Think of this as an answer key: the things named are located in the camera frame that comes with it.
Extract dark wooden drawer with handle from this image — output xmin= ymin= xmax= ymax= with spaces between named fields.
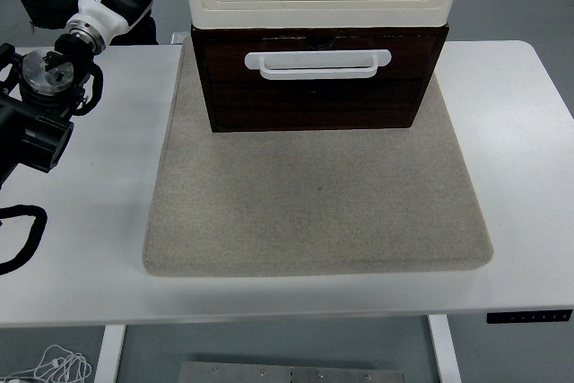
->
xmin=202 ymin=35 xmax=439 ymax=85

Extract dark wooden drawer case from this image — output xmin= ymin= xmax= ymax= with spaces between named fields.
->
xmin=189 ymin=22 xmax=451 ymax=135

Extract black table control panel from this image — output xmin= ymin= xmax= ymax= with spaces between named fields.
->
xmin=486 ymin=309 xmax=574 ymax=325

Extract white table leg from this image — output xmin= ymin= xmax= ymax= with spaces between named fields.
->
xmin=94 ymin=324 xmax=128 ymax=383
xmin=426 ymin=314 xmax=464 ymax=383

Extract beige fabric mat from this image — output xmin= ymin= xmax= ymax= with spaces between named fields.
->
xmin=142 ymin=37 xmax=495 ymax=278

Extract white drawer handle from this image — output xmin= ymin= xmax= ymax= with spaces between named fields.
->
xmin=244 ymin=48 xmax=393 ymax=83

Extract white cable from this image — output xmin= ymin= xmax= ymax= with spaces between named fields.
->
xmin=0 ymin=344 xmax=93 ymax=383

